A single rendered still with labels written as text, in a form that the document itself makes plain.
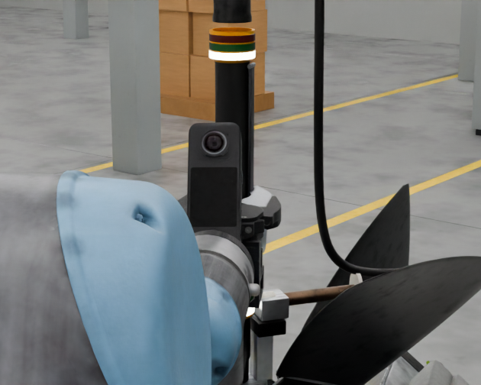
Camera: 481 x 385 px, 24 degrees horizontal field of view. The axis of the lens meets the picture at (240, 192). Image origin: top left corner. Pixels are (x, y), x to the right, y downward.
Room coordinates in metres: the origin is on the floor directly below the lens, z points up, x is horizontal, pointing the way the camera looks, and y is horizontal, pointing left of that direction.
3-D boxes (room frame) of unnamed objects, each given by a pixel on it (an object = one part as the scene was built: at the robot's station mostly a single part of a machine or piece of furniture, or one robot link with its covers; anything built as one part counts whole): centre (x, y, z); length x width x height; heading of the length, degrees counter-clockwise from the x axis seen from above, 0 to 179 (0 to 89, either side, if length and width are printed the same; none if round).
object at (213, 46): (1.05, 0.01, 1.63); 0.04 x 0.04 x 0.01
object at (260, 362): (1.05, 0.00, 1.33); 0.09 x 0.07 x 0.10; 109
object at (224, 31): (1.05, 0.01, 1.63); 0.04 x 0.04 x 0.03
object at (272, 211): (0.98, -0.01, 1.48); 0.09 x 0.05 x 0.02; 165
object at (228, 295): (0.77, 0.04, 1.46); 0.11 x 0.08 x 0.09; 174
